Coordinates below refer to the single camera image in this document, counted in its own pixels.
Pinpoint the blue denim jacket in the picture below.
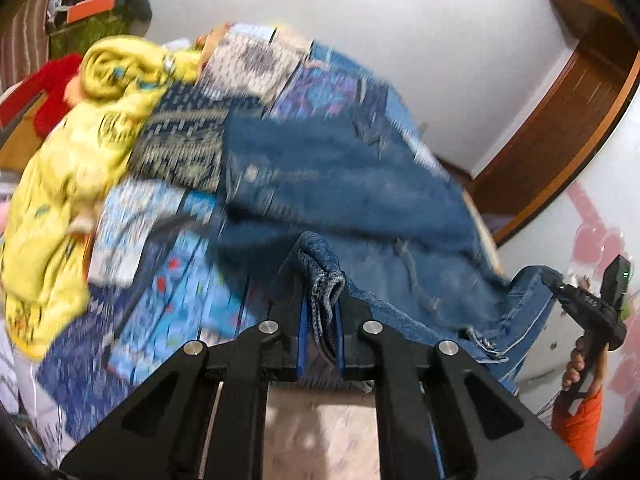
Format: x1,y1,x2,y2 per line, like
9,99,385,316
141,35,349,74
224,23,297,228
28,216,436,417
218,112,553,380

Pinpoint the orange sleeve forearm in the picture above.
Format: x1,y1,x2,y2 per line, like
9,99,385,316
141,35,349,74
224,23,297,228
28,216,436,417
551,389,603,469

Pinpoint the right hand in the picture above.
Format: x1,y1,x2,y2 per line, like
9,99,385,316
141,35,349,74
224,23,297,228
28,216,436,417
562,336,608,398

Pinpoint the blue patchwork quilt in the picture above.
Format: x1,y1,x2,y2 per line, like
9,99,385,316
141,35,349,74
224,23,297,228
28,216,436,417
34,22,442,443

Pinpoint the brown wooden door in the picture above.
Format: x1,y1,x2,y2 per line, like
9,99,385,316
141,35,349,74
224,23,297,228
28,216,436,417
470,47,639,246

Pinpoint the yellow printed blanket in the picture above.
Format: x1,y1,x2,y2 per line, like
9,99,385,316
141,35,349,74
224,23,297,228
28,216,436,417
1,36,200,361

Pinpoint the wooden upper cabinet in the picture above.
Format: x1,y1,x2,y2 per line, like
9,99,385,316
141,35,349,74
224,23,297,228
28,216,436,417
551,0,638,66

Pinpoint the red plush toy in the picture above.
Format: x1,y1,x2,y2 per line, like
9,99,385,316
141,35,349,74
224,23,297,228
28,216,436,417
1,53,82,139

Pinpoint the green storage box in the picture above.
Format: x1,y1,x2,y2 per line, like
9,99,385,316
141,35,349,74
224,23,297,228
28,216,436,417
49,11,132,60

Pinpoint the red striped curtain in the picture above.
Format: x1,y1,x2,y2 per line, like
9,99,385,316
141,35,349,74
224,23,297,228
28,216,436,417
1,0,49,91

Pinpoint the orange box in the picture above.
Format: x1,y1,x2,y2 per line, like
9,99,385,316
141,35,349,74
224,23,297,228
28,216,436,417
66,0,115,24

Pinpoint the pink wall sticker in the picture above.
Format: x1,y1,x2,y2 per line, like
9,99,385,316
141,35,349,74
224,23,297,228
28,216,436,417
566,182,639,415

